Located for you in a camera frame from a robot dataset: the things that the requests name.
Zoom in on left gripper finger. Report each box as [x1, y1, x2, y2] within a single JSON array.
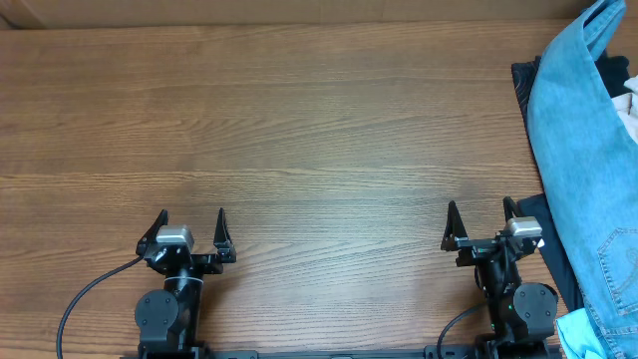
[[136, 209, 168, 254], [213, 207, 236, 262]]

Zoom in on light blue denim jeans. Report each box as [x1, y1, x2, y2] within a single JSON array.
[[527, 1, 637, 358]]

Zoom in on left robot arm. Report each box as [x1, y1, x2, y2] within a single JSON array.
[[135, 209, 236, 359]]

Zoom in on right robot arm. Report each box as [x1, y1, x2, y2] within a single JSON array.
[[436, 196, 560, 359]]

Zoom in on dark navy garment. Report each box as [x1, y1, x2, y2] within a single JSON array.
[[516, 194, 584, 312]]

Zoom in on light blue shirt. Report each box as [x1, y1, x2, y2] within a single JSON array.
[[555, 308, 606, 359]]

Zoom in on pale pink garment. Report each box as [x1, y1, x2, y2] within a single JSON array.
[[612, 77, 638, 143]]

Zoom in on black patterned garment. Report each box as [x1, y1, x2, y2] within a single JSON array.
[[511, 51, 630, 127]]

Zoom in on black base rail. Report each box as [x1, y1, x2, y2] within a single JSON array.
[[121, 345, 563, 359]]

